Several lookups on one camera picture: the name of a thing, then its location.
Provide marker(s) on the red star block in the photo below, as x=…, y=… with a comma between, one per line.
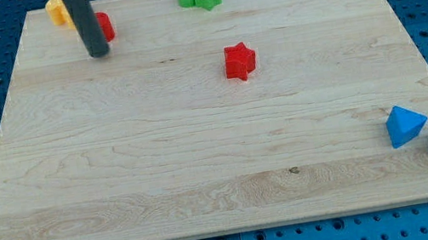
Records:
x=239, y=61

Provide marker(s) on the light wooden board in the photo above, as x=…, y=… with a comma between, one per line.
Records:
x=154, y=142

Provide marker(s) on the red cylinder block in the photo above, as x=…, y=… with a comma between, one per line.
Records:
x=105, y=25

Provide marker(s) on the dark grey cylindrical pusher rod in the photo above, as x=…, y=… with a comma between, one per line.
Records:
x=88, y=28

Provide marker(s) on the blue triangular block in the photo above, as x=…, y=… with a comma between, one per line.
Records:
x=404, y=125

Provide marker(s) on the yellow block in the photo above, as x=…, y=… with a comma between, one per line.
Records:
x=58, y=13

